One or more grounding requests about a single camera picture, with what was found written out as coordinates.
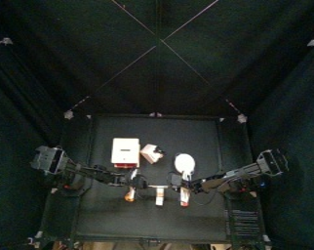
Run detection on white oval plate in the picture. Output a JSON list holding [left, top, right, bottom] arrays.
[[173, 152, 196, 175]]

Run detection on small pink toy box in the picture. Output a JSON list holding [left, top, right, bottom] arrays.
[[138, 143, 167, 165]]

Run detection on white box with red edge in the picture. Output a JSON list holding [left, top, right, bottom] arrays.
[[110, 137, 141, 169]]

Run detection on thin crossed brace wire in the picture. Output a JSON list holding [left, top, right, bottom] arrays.
[[110, 0, 241, 113], [69, 0, 221, 111]]

